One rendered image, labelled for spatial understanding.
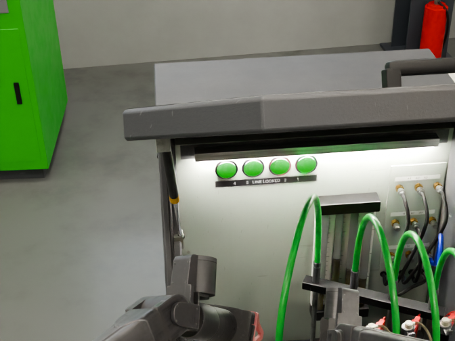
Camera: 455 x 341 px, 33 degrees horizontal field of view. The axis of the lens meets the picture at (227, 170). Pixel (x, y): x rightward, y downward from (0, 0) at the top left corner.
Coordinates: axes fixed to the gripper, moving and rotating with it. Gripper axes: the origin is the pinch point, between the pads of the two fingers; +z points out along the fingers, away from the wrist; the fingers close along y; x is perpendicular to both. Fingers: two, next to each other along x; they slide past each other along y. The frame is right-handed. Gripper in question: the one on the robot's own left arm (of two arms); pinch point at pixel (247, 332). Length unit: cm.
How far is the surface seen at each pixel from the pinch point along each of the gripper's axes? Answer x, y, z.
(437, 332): -6.9, -24.6, 28.3
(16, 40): -119, 220, 121
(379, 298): -14, -5, 51
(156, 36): -193, 261, 274
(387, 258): -18.7, -15.6, 21.0
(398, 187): -39, -7, 47
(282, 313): -4.6, -1.9, 8.1
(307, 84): -59, 13, 32
